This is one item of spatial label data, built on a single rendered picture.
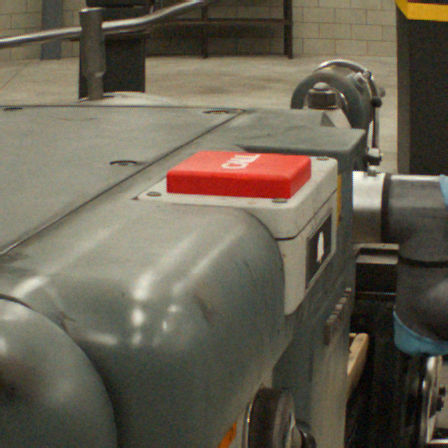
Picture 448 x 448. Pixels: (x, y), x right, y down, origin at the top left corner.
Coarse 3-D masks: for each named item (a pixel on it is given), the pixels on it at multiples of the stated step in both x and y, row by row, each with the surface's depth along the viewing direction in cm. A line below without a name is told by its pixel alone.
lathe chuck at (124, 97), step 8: (104, 96) 114; (112, 96) 114; (120, 96) 113; (128, 96) 113; (136, 96) 114; (144, 96) 114; (152, 96) 115; (160, 96) 115; (152, 104) 111; (160, 104) 112; (184, 104) 115
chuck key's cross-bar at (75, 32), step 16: (192, 0) 112; (208, 0) 112; (144, 16) 112; (160, 16) 112; (176, 16) 112; (32, 32) 110; (48, 32) 110; (64, 32) 110; (80, 32) 111; (112, 32) 112; (0, 48) 110
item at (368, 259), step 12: (360, 252) 171; (372, 252) 170; (384, 252) 170; (396, 252) 170; (360, 264) 166; (372, 264) 166; (384, 264) 165; (396, 264) 166; (360, 276) 167; (372, 276) 166; (384, 276) 166; (396, 276) 166; (360, 288) 167; (372, 288) 167; (384, 288) 166
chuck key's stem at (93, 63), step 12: (84, 12) 110; (96, 12) 110; (84, 24) 110; (96, 24) 110; (84, 36) 111; (96, 36) 111; (84, 48) 111; (96, 48) 111; (84, 60) 111; (96, 60) 111; (84, 72) 112; (96, 72) 111; (96, 84) 112; (96, 96) 112
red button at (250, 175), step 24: (192, 168) 62; (216, 168) 62; (240, 168) 62; (264, 168) 62; (288, 168) 62; (168, 192) 61; (192, 192) 61; (216, 192) 61; (240, 192) 61; (264, 192) 60; (288, 192) 60
